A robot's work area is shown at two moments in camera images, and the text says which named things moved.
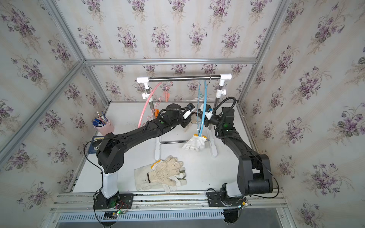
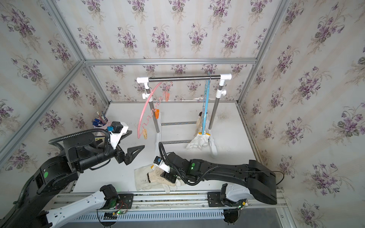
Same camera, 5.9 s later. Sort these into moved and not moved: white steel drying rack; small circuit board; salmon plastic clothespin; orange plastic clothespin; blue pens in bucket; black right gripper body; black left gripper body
Moved: black right gripper body; black left gripper body
Not moved: salmon plastic clothespin; orange plastic clothespin; small circuit board; blue pens in bucket; white steel drying rack
